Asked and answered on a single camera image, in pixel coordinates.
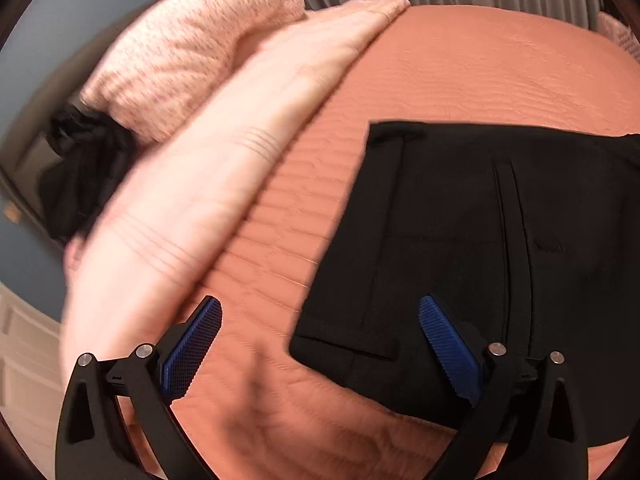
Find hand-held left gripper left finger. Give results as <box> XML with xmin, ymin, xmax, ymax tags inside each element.
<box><xmin>56</xmin><ymin>296</ymin><xmax>223</xmax><ymax>480</ymax></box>

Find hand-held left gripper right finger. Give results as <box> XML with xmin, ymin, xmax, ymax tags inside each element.
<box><xmin>419</xmin><ymin>295</ymin><xmax>588</xmax><ymax>480</ymax></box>

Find black pants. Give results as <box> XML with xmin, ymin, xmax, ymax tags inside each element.
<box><xmin>290</xmin><ymin>120</ymin><xmax>640</xmax><ymax>448</ymax></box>

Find white panelled cabinet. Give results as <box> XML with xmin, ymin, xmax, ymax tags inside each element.
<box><xmin>0</xmin><ymin>285</ymin><xmax>71</xmax><ymax>441</ymax></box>

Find folded pink blanket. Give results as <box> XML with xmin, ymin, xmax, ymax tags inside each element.
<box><xmin>60</xmin><ymin>0</ymin><xmax>412</xmax><ymax>386</ymax></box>

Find black crumpled cloth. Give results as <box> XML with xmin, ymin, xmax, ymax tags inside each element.
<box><xmin>40</xmin><ymin>102</ymin><xmax>136</xmax><ymax>241</ymax></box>

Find orange quilted bedspread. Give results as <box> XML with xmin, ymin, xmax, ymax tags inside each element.
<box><xmin>127</xmin><ymin>4</ymin><xmax>640</xmax><ymax>480</ymax></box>

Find pink dotted pillow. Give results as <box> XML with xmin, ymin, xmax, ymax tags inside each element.
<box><xmin>80</xmin><ymin>0</ymin><xmax>307</xmax><ymax>143</ymax></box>

